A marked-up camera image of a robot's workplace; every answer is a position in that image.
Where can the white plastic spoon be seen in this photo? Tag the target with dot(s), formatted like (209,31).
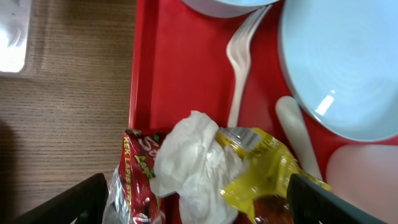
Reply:
(291,119)

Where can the red plastic tray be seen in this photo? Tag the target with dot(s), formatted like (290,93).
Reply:
(180,65)

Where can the yellow snack wrapper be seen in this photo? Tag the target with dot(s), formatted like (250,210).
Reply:
(261,190)

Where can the light blue bowl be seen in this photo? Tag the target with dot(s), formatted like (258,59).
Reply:
(226,8)

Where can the white plastic fork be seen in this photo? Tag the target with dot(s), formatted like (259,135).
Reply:
(239,55)

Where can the white tissue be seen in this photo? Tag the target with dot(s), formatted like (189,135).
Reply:
(193,165)

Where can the pink plastic cup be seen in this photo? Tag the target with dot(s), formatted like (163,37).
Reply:
(366,177)

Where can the clear plastic waste bin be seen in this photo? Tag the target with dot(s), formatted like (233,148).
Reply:
(15,30)

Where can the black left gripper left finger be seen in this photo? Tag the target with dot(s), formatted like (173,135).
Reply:
(82,203)

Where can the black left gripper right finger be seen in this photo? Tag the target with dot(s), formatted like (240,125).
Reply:
(311,204)

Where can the red snack wrapper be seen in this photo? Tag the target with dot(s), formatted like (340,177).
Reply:
(130,198)

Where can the light blue plate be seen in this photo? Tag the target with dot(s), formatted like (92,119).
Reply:
(339,58)

